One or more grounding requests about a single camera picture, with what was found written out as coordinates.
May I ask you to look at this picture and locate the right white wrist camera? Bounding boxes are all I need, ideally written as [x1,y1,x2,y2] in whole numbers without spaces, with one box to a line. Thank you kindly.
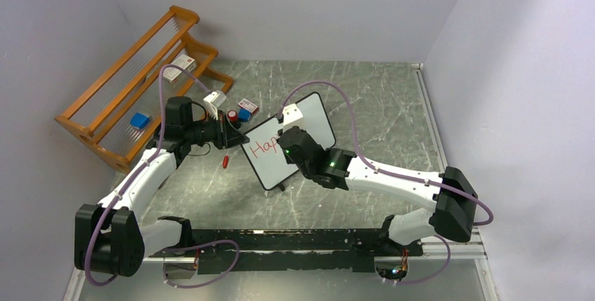
[281,103,304,132]

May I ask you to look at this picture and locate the blue block on rack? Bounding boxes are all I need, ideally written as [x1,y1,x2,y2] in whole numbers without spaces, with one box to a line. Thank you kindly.
[129,112,152,130]

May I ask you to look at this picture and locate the red marker cap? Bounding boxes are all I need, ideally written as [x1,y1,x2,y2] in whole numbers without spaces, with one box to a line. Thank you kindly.
[222,155,229,169]

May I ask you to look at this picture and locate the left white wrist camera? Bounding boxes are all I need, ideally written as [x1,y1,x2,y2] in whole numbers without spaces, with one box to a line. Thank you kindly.
[203,90,227,121]

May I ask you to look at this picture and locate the red white small box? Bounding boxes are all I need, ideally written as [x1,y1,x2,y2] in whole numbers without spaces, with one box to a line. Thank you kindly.
[238,98,260,115]

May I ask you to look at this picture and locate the orange wooden rack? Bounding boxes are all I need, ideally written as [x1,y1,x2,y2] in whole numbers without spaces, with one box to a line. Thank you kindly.
[55,6,234,173]

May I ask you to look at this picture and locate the black framed whiteboard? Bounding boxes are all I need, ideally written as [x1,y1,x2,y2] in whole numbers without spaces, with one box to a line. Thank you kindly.
[241,92,336,189]

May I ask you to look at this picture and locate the blue small block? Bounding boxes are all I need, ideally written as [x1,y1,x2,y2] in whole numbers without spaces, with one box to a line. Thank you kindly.
[237,108,252,122]

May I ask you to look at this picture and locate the black base frame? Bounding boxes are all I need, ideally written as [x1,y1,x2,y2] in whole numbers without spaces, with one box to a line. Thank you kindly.
[192,228,424,276]

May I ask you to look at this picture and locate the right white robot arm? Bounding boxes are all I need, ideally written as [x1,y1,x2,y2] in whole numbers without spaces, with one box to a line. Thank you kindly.
[277,126,478,255]

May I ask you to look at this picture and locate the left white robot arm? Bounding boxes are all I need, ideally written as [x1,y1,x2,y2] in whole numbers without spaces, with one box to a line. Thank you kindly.
[74,96,249,277]

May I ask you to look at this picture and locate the white red box on rack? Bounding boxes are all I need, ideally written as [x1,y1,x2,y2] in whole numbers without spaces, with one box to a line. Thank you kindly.
[162,54,197,84]

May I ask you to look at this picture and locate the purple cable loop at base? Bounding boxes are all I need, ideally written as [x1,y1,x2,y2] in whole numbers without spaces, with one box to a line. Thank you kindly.
[162,240,240,290]

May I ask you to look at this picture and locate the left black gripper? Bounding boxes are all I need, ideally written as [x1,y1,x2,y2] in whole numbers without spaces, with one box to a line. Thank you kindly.
[185,110,249,150]

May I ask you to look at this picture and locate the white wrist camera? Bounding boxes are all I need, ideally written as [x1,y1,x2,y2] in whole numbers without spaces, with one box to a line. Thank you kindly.
[203,90,227,121]
[281,103,304,132]

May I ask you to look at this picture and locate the aluminium rail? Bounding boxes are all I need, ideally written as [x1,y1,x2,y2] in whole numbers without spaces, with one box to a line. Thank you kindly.
[62,62,500,301]

